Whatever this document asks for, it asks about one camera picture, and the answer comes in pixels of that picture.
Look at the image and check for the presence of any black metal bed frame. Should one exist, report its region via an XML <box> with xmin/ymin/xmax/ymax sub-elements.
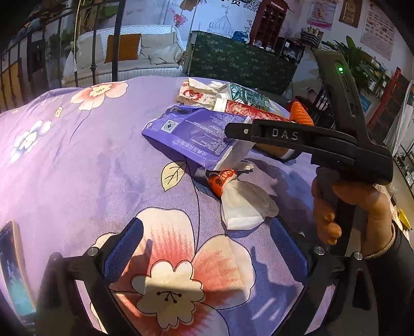
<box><xmin>0</xmin><ymin>0</ymin><xmax>129</xmax><ymax>113</ymax></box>

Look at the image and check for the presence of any green potted plant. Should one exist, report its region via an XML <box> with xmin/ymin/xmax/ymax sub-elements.
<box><xmin>326</xmin><ymin>35</ymin><xmax>389</xmax><ymax>97</ymax></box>

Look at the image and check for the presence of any white paper bag red print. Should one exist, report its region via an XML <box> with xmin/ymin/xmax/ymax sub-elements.
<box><xmin>177</xmin><ymin>78</ymin><xmax>224</xmax><ymax>109</ymax></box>

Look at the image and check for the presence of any person's right hand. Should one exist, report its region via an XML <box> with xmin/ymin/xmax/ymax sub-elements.
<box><xmin>311</xmin><ymin>177</ymin><xmax>396</xmax><ymax>258</ymax></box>

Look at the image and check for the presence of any beaded bracelet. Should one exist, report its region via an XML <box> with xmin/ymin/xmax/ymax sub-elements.
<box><xmin>364</xmin><ymin>226</ymin><xmax>398</xmax><ymax>260</ymax></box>

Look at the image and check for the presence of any smartphone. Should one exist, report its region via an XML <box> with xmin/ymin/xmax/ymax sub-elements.
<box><xmin>0</xmin><ymin>220</ymin><xmax>37</xmax><ymax>324</ymax></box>

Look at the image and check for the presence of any black box cabinet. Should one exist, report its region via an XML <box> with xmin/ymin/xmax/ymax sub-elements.
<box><xmin>275</xmin><ymin>37</ymin><xmax>305</xmax><ymax>64</ymax></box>

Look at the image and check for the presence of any red booth cabinet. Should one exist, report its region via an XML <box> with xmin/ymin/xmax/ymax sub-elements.
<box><xmin>248</xmin><ymin>0</ymin><xmax>289</xmax><ymax>50</ymax></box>

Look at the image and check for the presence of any purple floral blanket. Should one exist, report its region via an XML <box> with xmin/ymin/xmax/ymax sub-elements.
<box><xmin>0</xmin><ymin>77</ymin><xmax>337</xmax><ymax>336</ymax></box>

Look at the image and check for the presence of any brown framed picture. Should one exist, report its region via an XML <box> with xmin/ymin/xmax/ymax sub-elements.
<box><xmin>339</xmin><ymin>0</ymin><xmax>363</xmax><ymax>28</ymax></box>

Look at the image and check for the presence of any black wall shelf with jars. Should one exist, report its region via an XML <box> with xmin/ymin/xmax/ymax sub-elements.
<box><xmin>301</xmin><ymin>26</ymin><xmax>324</xmax><ymax>46</ymax></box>

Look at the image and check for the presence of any white cushion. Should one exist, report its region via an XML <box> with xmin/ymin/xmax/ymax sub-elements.
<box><xmin>140</xmin><ymin>32</ymin><xmax>183</xmax><ymax>65</ymax></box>

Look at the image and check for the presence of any white and pink wall poster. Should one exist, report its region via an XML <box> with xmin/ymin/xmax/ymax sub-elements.
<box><xmin>360</xmin><ymin>3</ymin><xmax>397</xmax><ymax>60</ymax></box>

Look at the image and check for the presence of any white wicker swing sofa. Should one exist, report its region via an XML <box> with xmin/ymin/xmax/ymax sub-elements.
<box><xmin>61</xmin><ymin>25</ymin><xmax>189</xmax><ymax>88</ymax></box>

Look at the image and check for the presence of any green floral covered counter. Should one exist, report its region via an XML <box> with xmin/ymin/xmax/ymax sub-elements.
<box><xmin>187</xmin><ymin>30</ymin><xmax>299</xmax><ymax>96</ymax></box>

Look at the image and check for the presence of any orange textured cone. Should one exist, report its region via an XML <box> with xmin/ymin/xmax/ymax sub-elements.
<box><xmin>290</xmin><ymin>100</ymin><xmax>315</xmax><ymax>126</ymax></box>

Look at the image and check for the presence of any orange wrapper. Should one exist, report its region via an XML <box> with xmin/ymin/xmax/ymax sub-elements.
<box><xmin>207</xmin><ymin>168</ymin><xmax>239</xmax><ymax>198</ymax></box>

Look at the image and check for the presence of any purple tissue pack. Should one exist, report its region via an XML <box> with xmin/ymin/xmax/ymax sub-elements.
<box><xmin>142</xmin><ymin>105</ymin><xmax>254</xmax><ymax>171</ymax></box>

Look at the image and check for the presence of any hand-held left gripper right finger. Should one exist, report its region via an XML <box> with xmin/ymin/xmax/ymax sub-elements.
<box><xmin>269</xmin><ymin>215</ymin><xmax>380</xmax><ymax>336</ymax></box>

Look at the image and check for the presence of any person's right forearm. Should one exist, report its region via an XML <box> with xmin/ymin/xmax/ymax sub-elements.
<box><xmin>363</xmin><ymin>223</ymin><xmax>414</xmax><ymax>336</ymax></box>

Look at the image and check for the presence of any hanging rope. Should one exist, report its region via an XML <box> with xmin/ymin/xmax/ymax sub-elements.
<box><xmin>73</xmin><ymin>0</ymin><xmax>81</xmax><ymax>72</ymax></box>

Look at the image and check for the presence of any white crumpled tissue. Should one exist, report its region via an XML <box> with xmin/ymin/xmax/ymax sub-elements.
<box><xmin>207</xmin><ymin>80</ymin><xmax>227</xmax><ymax>95</ymax></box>

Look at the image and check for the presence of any red patterned packet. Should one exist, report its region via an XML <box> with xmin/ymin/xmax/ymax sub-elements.
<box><xmin>225</xmin><ymin>98</ymin><xmax>302</xmax><ymax>161</ymax></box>

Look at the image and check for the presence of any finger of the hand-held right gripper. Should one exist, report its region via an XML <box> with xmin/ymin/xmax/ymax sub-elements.
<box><xmin>225</xmin><ymin>119</ymin><xmax>358</xmax><ymax>153</ymax></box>

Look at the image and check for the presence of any green and white carton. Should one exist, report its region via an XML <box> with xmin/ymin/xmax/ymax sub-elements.
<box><xmin>219</xmin><ymin>82</ymin><xmax>271</xmax><ymax>111</ymax></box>

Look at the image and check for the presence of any red ladder shelf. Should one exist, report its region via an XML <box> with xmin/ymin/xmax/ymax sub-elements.
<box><xmin>367</xmin><ymin>66</ymin><xmax>412</xmax><ymax>143</ymax></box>

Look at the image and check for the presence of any orange cushion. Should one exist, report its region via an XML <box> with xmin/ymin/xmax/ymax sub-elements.
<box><xmin>104</xmin><ymin>33</ymin><xmax>142</xmax><ymax>64</ymax></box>

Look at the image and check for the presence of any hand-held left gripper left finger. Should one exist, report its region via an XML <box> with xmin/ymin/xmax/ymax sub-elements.
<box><xmin>35</xmin><ymin>217</ymin><xmax>144</xmax><ymax>336</ymax></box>

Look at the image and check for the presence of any yellow plastic tray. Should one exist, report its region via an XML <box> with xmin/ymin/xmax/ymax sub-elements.
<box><xmin>397</xmin><ymin>208</ymin><xmax>413</xmax><ymax>231</ymax></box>

